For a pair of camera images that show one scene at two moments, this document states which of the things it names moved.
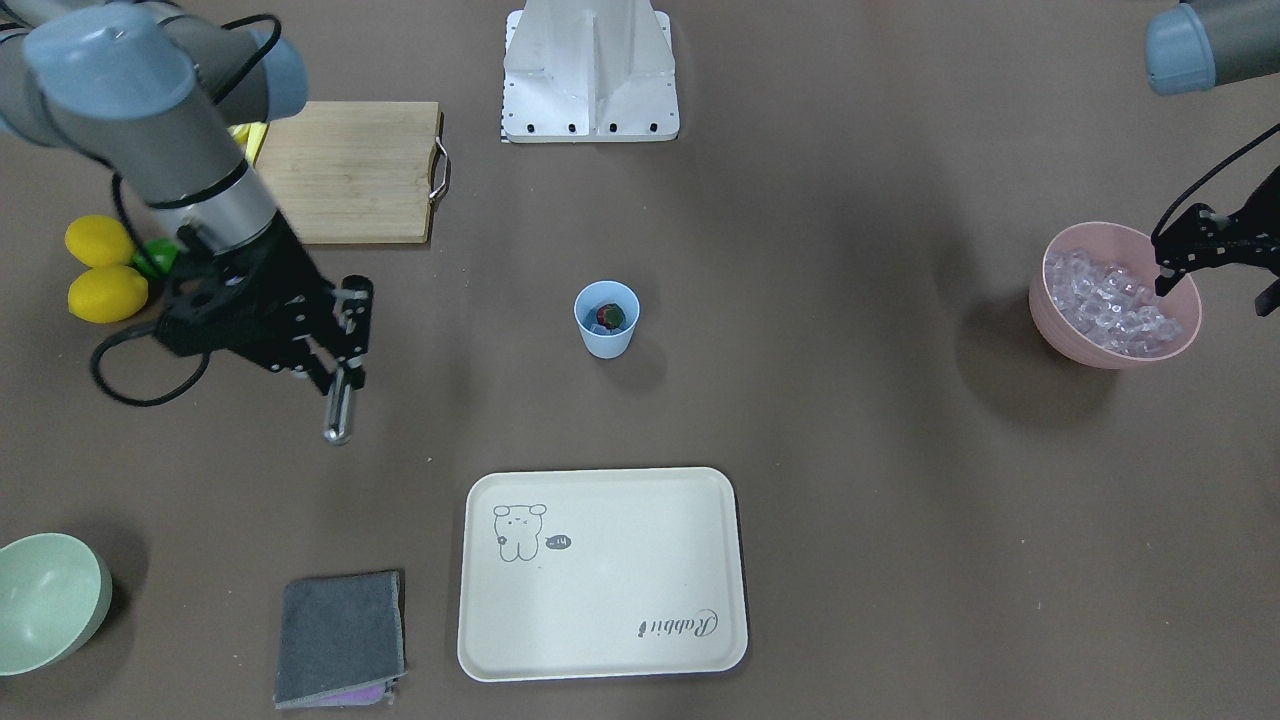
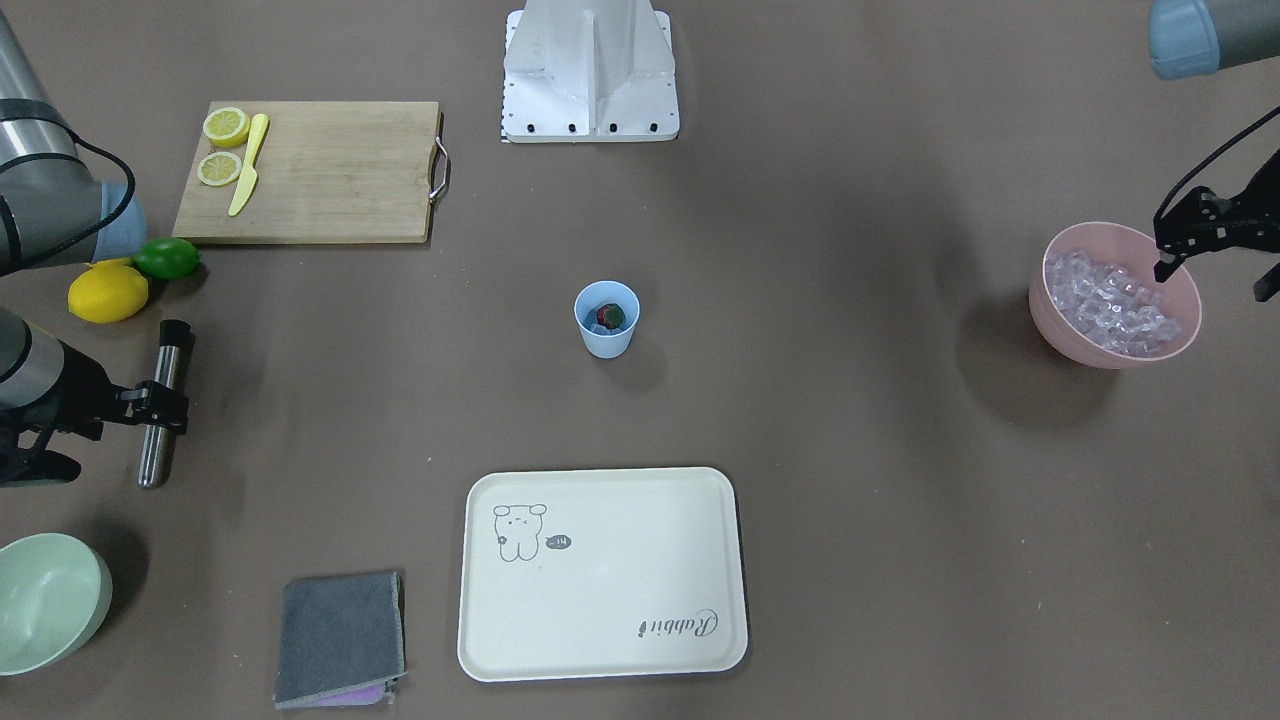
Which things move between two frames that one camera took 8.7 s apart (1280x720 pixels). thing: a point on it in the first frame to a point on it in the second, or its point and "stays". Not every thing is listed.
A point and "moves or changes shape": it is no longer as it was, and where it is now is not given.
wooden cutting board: x=355 y=172 stays
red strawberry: x=610 y=315 stays
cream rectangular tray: x=598 y=573 stays
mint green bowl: x=55 y=591 stays
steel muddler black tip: x=338 y=427 moves or changes shape
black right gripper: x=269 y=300 to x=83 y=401
